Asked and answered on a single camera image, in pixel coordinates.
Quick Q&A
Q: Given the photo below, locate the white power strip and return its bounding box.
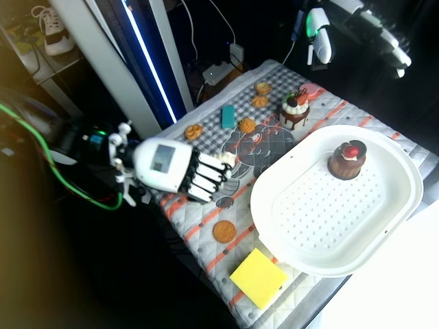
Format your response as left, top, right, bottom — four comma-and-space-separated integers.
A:
202, 61, 236, 86

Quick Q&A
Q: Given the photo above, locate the round brown biscuit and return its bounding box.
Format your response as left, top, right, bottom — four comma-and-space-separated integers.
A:
212, 220, 238, 245

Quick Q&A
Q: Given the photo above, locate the wide white pillar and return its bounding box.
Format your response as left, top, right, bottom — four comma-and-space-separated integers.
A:
47, 0, 163, 140

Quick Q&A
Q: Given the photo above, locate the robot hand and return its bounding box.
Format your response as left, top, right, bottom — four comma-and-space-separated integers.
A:
305, 0, 412, 80
132, 136, 238, 205

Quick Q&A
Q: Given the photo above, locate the pink toy macaron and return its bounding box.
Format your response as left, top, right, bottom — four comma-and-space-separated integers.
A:
301, 82, 320, 101

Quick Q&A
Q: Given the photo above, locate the narrow white pillar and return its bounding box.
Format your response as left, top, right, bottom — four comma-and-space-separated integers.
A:
150, 0, 195, 114

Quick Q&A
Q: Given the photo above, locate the white sneaker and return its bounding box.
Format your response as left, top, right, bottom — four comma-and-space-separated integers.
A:
30, 5, 75, 57

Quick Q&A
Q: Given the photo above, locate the green cable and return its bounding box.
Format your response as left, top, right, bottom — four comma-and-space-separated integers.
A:
0, 102, 124, 210

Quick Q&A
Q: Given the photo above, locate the brown chocolate cake with cherry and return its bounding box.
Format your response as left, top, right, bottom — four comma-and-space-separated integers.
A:
327, 139, 368, 181

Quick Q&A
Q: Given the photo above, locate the white cable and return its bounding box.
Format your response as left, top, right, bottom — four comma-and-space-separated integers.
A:
208, 0, 238, 45
180, 0, 200, 61
282, 38, 296, 66

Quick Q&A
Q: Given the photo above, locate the teal rectangular block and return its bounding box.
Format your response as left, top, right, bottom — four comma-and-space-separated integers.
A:
221, 105, 237, 130

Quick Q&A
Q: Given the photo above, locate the yellow sponge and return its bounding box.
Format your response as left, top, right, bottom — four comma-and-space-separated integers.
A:
229, 247, 289, 311

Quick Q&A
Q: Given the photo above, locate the white power adapter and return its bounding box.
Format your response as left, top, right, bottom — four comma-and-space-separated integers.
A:
228, 42, 245, 64

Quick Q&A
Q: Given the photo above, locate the grey metal shelf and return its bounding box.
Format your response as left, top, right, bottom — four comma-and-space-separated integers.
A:
0, 20, 83, 114

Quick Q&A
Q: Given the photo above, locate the white perforated tray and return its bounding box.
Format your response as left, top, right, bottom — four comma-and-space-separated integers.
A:
250, 124, 425, 278

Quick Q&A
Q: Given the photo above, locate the brown pretzel cookie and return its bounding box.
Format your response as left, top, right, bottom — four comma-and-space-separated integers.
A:
185, 123, 204, 141

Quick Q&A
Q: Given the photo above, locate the blue cable plug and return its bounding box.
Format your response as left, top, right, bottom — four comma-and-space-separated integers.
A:
291, 10, 305, 42

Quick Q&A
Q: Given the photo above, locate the white cake with chocolate drip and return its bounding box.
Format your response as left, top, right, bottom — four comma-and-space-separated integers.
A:
278, 88, 311, 132

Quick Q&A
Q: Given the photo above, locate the grey quilt with bear print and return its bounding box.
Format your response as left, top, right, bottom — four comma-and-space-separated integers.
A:
150, 58, 429, 329

